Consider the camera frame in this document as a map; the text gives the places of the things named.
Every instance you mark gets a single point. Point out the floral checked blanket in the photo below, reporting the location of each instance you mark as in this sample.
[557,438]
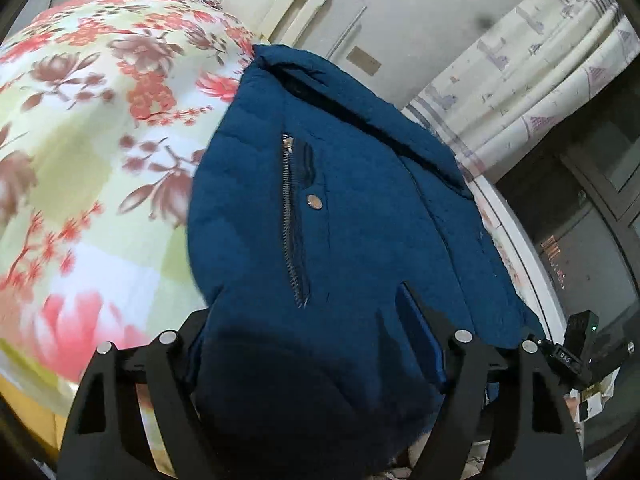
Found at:
[100,160]

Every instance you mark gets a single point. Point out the white window bench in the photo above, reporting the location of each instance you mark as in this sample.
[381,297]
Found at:
[537,265]

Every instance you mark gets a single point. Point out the white wooden bed headboard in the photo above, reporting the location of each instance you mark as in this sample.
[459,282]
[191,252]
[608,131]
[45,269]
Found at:
[290,0]

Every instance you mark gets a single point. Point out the thin white lamp stand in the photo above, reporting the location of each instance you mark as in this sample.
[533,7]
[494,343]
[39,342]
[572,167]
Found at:
[347,33]

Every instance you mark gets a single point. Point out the sailboat print curtain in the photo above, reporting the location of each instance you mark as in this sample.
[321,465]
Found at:
[540,60]

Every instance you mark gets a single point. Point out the navy blue puffer jacket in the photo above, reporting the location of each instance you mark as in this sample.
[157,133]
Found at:
[350,210]

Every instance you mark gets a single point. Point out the beige wall socket panel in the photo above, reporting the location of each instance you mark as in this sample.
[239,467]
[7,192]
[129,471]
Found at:
[364,60]

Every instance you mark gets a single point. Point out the yellow daisy bed sheet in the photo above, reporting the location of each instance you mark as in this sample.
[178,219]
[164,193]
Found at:
[27,410]

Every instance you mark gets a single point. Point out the dark window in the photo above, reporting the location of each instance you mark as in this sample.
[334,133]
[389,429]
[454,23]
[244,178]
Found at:
[600,235]

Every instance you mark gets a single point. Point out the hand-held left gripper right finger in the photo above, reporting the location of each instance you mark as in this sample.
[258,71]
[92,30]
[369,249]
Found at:
[425,332]

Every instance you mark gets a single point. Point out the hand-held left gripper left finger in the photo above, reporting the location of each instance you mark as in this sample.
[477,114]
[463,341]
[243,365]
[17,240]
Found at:
[165,362]

